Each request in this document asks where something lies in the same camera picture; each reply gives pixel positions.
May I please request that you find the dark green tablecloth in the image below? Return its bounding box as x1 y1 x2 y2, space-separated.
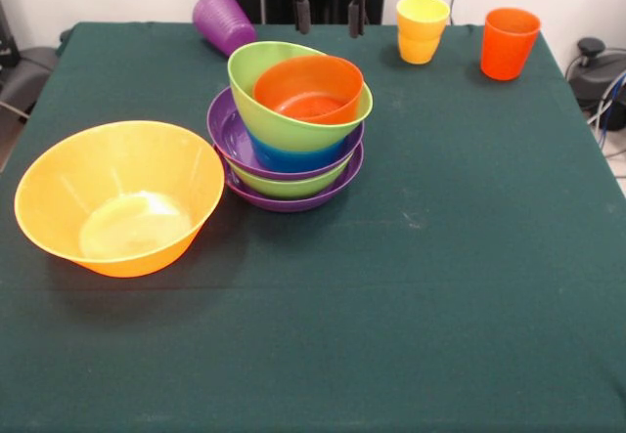
0 21 626 433

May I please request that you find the black device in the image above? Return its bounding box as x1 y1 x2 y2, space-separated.
0 0 22 68

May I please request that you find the yellow cup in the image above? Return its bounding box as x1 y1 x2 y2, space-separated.
398 34 441 66
395 0 451 43

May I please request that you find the purple bowl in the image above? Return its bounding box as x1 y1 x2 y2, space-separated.
213 140 366 213
205 85 366 182

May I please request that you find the small red bowl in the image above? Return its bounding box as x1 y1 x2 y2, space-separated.
251 54 365 126

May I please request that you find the blue cable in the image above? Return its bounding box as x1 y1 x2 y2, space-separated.
597 73 626 149

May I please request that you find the large orange bowl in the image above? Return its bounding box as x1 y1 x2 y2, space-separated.
13 120 227 279

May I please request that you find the green bowl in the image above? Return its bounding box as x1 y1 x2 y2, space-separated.
227 41 375 153
227 152 357 200

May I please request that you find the red orange cup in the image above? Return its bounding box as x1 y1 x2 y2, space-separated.
479 7 543 82

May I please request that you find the small blue bowl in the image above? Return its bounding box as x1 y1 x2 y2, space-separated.
248 128 351 174

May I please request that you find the purple cup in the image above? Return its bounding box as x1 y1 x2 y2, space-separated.
192 0 258 58

